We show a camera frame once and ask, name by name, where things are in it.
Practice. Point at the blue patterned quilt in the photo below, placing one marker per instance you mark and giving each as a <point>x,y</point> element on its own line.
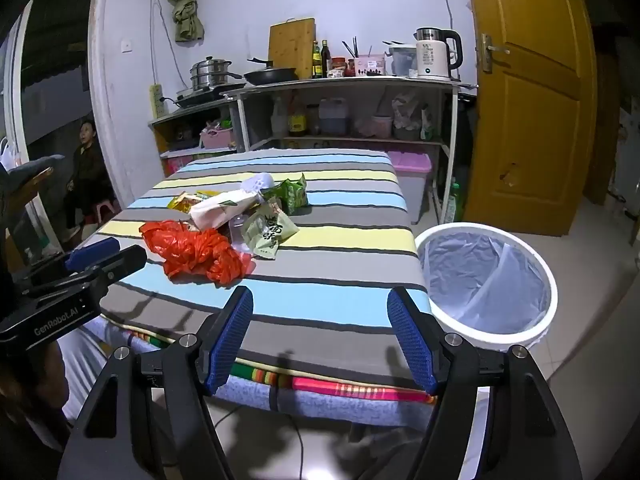
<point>325,407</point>

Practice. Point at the person's left forearm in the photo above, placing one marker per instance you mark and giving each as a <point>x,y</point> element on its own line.
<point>30,410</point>

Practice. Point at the dark green snack packet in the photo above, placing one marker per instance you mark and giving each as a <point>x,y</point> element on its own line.
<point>292,195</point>

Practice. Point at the steel steamer pot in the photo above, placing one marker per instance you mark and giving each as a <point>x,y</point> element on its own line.
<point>210,74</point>

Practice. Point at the yellow label oil bottle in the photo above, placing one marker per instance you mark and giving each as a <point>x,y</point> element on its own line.
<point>297,121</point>

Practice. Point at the clear bin liner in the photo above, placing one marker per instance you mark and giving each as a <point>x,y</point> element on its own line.
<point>465,280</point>

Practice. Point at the pink plastic bowl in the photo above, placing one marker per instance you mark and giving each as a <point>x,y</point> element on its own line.
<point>381,127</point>

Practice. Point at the white round trash bin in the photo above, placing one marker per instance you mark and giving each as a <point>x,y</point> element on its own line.
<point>500,340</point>

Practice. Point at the large dark liquid jug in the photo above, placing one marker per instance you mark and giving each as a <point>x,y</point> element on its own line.
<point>333,119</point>

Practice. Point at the white electric kettle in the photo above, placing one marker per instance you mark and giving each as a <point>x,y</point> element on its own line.
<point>432,57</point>

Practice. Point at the yellow wooden door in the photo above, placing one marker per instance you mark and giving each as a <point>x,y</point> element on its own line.
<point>530,110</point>

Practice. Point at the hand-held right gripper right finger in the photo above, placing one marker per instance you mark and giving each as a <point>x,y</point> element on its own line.
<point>412,340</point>

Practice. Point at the red sauce jar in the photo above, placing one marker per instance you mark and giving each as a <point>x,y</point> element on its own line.
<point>339,67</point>

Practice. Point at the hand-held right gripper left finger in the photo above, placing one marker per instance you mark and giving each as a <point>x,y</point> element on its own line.
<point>231,340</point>

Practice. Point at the green hanging cloth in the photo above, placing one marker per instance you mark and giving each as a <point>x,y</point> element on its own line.
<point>185,10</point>

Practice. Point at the white foam fruit net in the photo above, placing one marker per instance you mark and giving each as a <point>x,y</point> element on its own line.
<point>259,184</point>

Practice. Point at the small wooden shelf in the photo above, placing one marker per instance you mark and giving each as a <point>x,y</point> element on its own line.
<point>200,110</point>

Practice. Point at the yellow power strip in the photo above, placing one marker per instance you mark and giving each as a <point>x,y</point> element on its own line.
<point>156,101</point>

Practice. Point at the pink chopstick holder box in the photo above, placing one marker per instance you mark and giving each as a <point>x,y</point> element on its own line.
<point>367,66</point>

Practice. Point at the white wall switch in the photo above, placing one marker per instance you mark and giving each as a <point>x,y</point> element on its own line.
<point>127,47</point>

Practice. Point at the wooden cutting board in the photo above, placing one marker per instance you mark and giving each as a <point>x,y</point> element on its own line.
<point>291,47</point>

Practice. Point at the crumpled plastic bags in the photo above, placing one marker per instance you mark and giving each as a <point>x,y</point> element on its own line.
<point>407,115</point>

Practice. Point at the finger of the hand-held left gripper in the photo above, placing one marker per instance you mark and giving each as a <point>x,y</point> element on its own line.
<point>125,260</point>
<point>95,250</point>

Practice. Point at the pink lidded storage box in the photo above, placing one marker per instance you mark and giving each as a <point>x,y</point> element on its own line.
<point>410,170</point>

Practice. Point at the black frying pan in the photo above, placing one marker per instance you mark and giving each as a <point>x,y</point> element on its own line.
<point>272,75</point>

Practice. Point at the red plastic bag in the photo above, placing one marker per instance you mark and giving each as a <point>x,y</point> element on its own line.
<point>195,250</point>

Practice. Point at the green plastic bottle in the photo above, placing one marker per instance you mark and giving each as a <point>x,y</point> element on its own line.
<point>452,202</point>

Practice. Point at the yellow snack packet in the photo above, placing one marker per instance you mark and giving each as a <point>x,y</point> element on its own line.
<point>181,203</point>

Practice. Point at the dark sauce bottle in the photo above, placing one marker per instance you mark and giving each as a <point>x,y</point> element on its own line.
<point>326,60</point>
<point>317,62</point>

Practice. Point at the pink plastic basket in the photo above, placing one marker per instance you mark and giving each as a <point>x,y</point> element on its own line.
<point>217,139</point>

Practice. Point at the black induction cooker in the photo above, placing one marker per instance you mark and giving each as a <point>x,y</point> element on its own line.
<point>200,96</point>

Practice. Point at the white plastic bottle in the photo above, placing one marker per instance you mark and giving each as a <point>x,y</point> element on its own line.
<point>279,120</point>

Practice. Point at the pale green snack packet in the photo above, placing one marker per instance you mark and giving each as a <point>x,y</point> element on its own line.
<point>270,235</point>

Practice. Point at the striped blanket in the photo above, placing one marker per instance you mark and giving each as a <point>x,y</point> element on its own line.
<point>325,300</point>

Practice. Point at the white metal shelf unit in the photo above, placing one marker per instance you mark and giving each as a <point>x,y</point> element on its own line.
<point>350,82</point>

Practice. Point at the clear plastic container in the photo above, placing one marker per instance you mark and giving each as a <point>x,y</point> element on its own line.
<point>402,62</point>

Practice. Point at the colourful striped sheet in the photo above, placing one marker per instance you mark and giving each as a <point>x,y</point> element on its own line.
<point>350,389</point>

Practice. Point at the white paper bag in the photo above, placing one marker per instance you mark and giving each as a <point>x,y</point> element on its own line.
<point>220,210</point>

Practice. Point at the pink plastic stool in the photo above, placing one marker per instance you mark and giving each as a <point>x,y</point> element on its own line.
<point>102,210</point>

